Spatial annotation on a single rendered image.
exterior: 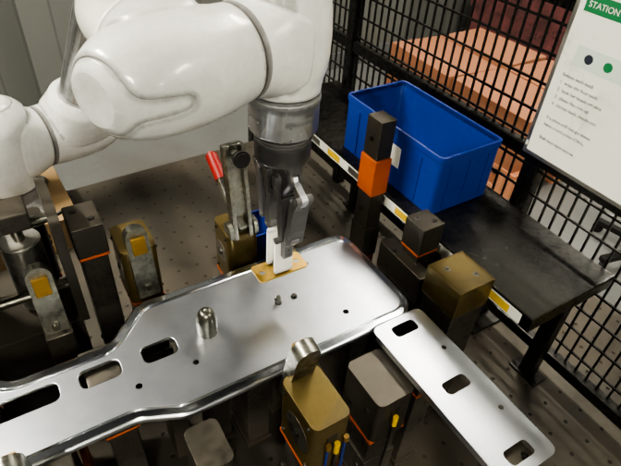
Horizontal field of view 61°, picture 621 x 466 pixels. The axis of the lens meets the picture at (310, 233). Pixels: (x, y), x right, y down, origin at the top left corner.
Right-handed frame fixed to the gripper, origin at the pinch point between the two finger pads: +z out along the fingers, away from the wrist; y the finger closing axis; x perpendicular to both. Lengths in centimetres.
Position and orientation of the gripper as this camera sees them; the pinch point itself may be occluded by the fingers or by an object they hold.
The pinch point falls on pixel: (279, 249)
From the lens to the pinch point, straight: 80.3
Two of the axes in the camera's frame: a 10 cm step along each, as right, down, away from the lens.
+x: 8.5, -2.9, 4.3
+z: -0.6, 7.6, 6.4
